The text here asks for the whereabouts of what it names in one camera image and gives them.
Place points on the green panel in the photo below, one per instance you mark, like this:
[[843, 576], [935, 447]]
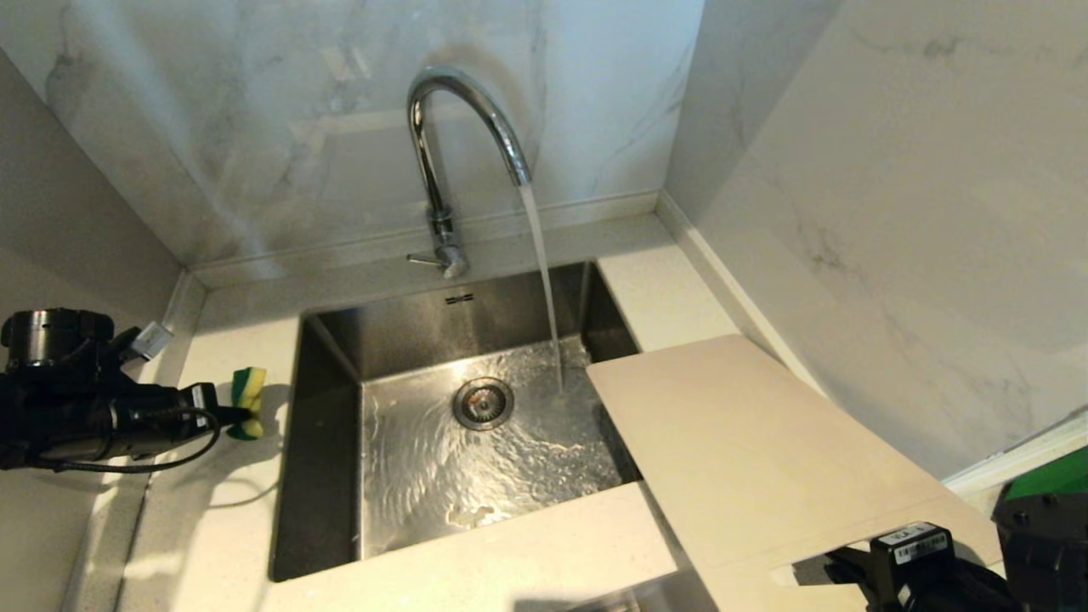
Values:
[[1058, 478]]

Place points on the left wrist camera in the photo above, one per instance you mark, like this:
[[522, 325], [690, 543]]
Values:
[[153, 341]]

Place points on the round metal sink drain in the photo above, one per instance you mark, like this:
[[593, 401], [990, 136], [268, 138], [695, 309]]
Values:
[[483, 403]]

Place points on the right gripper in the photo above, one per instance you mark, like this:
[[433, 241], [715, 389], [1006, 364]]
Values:
[[914, 578]]

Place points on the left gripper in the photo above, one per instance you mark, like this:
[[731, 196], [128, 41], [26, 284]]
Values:
[[149, 412]]

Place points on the chrome gooseneck faucet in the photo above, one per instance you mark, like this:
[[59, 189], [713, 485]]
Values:
[[442, 221]]

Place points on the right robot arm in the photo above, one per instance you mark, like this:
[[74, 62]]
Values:
[[1045, 552]]

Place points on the beige cutting board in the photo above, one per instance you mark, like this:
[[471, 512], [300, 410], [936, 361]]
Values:
[[748, 442]]

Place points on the stainless steel sink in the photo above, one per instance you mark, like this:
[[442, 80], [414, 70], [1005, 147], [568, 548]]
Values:
[[408, 476]]

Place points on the yellow and green sponge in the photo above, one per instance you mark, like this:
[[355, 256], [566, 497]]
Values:
[[247, 387]]

